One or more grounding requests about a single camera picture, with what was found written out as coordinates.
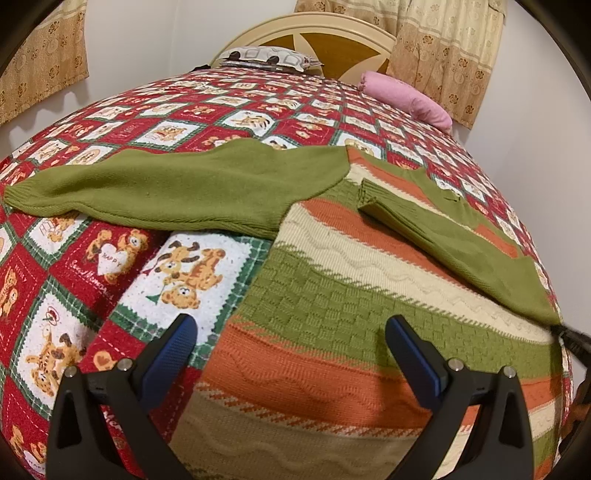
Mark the green orange cream striped sweater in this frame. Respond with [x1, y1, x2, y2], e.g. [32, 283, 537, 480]
[1, 139, 565, 479]

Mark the grey white patterned pillow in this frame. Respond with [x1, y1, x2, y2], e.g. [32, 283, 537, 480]
[218, 46, 322, 73]

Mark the cream wooden headboard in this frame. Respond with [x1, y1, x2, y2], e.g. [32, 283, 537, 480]
[221, 12, 396, 85]

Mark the red patchwork bear bedspread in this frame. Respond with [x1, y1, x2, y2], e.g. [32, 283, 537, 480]
[1, 68, 570, 479]

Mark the pink pillow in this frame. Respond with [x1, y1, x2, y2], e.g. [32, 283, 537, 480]
[358, 71, 453, 135]

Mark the beige patterned window curtain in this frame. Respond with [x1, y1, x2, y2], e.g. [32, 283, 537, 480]
[294, 0, 507, 129]

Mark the beige side curtain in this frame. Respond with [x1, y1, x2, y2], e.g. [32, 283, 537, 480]
[1, 0, 89, 124]

